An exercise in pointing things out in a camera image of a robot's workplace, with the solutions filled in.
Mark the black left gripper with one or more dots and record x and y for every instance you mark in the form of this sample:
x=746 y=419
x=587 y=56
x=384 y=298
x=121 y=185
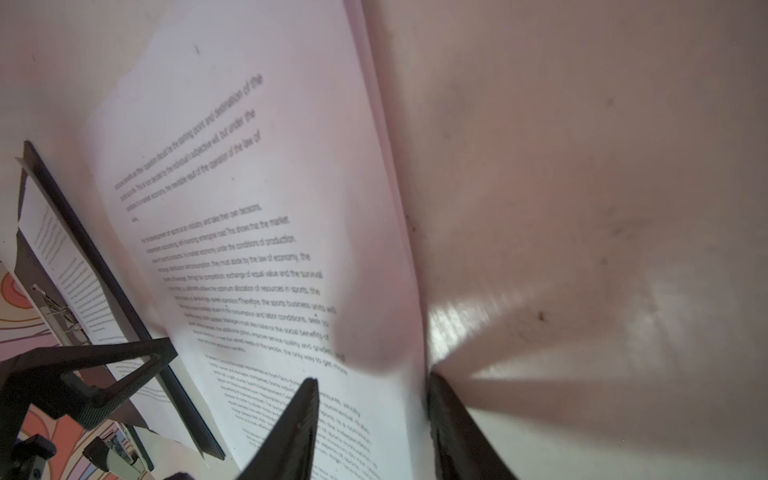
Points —
x=15 y=444

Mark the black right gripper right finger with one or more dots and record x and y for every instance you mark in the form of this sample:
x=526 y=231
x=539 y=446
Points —
x=462 y=452

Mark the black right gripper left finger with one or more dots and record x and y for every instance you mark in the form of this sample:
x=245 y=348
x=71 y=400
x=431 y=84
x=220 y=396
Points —
x=287 y=453

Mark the white printed sheet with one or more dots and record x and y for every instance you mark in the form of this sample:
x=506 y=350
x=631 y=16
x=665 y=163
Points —
x=76 y=281
x=244 y=165

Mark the teal clip folder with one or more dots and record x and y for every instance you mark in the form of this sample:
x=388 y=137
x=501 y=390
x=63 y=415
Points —
x=125 y=315

